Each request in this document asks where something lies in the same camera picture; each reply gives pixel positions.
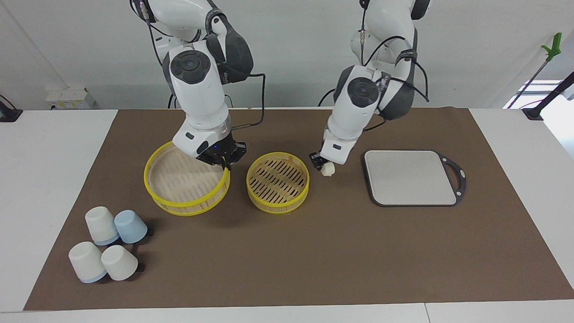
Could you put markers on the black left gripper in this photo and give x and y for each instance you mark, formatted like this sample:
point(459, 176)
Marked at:
point(315, 157)

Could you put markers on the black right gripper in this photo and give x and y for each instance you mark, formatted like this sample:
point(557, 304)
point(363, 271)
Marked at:
point(224, 150)

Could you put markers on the white steamed bun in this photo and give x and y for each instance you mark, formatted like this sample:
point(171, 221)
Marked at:
point(328, 169)

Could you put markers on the yellow steamer tier with liner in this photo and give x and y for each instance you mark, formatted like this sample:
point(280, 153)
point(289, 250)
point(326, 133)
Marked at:
point(179, 209)

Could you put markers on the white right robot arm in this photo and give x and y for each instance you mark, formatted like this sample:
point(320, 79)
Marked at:
point(197, 103)

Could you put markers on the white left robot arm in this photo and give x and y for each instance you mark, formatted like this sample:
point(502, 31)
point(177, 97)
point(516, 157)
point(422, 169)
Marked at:
point(354, 112)

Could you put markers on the white steamer liner paper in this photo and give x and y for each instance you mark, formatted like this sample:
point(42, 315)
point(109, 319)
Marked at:
point(179, 179)

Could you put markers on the yellow slatted steamer tier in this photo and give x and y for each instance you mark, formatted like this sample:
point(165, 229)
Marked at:
point(269, 206)

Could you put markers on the brown table mat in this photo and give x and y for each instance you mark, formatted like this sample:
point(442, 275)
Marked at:
point(314, 260)

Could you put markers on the light blue plastic cup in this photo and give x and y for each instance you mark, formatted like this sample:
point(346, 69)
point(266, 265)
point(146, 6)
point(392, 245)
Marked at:
point(131, 226)

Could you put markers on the white plastic cup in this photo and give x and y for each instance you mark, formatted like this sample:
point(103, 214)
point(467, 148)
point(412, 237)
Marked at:
point(101, 224)
point(86, 262)
point(119, 264)

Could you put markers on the black table clamp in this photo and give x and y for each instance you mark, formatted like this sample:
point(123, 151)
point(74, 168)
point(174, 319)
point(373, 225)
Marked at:
point(9, 114)

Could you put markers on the black stand pole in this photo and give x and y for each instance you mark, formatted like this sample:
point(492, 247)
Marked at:
point(549, 96)

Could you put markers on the green clamp on rod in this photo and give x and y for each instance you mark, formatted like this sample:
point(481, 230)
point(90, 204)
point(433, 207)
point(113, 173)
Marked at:
point(554, 47)

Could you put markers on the white wall socket boxes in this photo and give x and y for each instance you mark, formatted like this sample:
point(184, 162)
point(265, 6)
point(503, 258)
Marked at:
point(69, 98)

